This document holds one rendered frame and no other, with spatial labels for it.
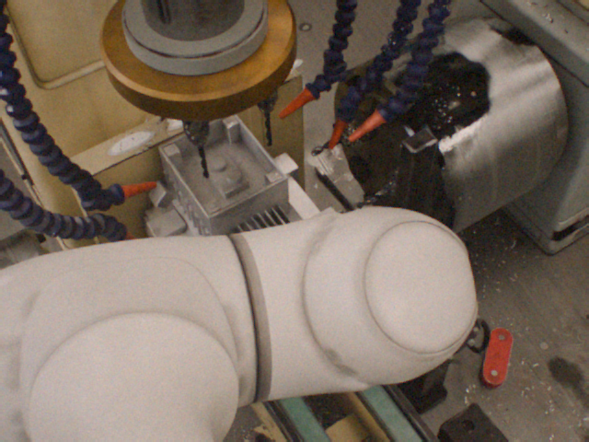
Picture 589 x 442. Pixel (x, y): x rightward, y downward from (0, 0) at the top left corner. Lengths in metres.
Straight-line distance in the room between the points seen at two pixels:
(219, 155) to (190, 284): 0.52
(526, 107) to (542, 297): 0.35
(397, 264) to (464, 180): 0.52
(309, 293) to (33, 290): 0.14
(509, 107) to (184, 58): 0.42
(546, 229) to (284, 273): 0.82
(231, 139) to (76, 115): 0.20
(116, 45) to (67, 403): 0.42
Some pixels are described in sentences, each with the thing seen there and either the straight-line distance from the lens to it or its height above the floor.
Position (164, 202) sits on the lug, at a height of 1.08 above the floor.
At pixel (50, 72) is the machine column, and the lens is 0.94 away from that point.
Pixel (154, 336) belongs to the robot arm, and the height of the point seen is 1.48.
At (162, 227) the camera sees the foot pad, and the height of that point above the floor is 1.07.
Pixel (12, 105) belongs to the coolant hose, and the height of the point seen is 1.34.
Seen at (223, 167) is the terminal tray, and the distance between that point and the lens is 0.87.
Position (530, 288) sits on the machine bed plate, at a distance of 1.20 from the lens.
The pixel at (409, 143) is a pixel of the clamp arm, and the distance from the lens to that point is 0.74.
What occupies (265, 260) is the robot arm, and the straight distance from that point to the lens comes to 0.42.
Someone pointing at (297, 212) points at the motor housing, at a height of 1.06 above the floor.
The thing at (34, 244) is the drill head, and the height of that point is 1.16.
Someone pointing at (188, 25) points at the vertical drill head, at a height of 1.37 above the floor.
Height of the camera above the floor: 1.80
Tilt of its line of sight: 55 degrees down
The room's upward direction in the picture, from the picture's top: 3 degrees counter-clockwise
